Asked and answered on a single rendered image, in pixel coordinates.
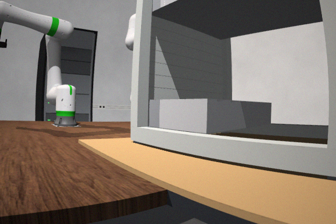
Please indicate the tan flat board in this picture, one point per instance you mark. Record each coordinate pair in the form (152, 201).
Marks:
(258, 194)

